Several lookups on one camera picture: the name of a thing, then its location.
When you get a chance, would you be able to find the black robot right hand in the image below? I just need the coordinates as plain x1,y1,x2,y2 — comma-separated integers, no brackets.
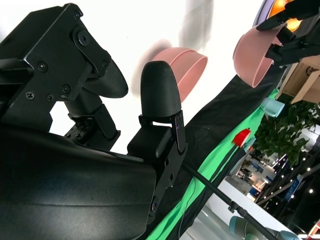
0,2,189,240

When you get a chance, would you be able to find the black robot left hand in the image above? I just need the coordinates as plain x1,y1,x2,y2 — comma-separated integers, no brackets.
256,0,320,67

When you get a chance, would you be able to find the orange bread roll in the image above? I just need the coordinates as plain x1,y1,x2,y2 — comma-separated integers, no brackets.
271,0,287,17
285,16,302,32

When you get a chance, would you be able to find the cardboard box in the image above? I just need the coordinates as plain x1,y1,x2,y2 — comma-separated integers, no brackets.
277,56,320,105

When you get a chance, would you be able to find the purple plate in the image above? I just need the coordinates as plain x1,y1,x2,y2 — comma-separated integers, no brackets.
252,0,276,28

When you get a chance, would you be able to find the light blue cup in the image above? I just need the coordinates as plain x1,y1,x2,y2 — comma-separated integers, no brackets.
259,96,286,118

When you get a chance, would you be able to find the green leafy plant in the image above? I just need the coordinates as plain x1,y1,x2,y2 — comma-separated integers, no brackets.
254,94,320,166

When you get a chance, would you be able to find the red button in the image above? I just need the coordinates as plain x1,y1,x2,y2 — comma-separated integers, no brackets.
232,128,252,148

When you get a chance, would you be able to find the black backdrop cloth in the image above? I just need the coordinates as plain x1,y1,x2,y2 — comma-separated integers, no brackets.
139,66,288,240

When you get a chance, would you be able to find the green backdrop cloth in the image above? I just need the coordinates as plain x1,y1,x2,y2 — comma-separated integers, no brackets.
151,88,280,240

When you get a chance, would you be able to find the black stand pole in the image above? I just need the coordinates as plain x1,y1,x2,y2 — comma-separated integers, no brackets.
182,163,281,240

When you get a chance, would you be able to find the thin black cable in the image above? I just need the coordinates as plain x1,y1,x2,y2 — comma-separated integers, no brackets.
181,146,237,226

